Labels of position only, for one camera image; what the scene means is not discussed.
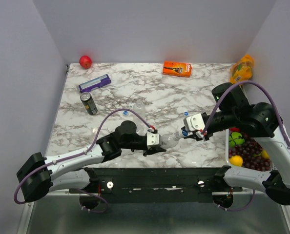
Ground green toy fruit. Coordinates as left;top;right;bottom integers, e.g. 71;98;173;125
228;132;245;148

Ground purple grape bunch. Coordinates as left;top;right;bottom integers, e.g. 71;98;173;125
228;131;272;171

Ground clear plastic bottle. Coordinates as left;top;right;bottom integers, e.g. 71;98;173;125
132;100;146;135
161;131;185;149

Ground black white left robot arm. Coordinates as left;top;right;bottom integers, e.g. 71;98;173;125
14;120;166;204

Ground orange razor box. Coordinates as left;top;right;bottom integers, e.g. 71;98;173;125
162;61;192;78

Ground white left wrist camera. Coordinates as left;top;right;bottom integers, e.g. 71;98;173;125
146;132;160;149

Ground yellow lemon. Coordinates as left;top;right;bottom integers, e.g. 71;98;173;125
229;155;243;167
261;150;270;159

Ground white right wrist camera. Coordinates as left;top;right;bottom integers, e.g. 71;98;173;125
183;113;205;132

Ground red apple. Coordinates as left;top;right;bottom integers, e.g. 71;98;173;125
79;55;92;69

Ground white plastic basket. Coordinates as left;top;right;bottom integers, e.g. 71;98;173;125
225;129;279;173

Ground red dragon fruit toy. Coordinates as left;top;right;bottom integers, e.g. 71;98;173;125
229;127;240;132

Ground orange snack bag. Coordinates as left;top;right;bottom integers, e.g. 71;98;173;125
229;54;254;84

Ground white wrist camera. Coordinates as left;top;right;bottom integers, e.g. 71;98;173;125
183;113;205;132
146;132;160;149

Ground purple white flat box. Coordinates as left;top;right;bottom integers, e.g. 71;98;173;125
78;74;111;93

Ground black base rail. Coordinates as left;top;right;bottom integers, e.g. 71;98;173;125
83;166;230;204

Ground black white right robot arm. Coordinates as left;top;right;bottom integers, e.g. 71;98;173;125
183;80;290;205

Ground black drink can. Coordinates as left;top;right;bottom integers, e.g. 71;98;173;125
80;92;98;115

